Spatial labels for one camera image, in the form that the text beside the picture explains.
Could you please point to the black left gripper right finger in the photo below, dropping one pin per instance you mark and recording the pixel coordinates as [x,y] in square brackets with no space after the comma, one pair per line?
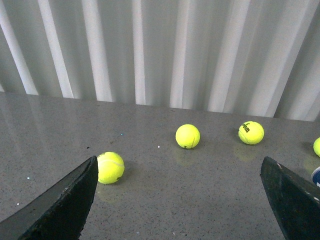
[295,202]

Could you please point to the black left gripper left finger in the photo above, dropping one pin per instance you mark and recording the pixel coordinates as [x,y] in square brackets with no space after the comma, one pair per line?
[60,213]

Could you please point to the clear Wilson tennis can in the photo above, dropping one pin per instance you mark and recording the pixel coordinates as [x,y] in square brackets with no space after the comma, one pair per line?
[315,176]

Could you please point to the far right yellow tennis ball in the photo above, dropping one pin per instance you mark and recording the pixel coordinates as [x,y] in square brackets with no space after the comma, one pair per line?
[316,146]

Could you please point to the left yellow tennis ball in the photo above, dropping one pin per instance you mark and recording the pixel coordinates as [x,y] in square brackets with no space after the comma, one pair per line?
[110,167]

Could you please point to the Wilson yellow tennis ball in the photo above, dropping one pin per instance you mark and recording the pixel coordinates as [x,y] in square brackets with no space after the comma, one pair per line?
[251,132]

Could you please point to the middle yellow tennis ball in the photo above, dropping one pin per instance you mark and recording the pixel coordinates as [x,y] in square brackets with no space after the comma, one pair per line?
[187,136]

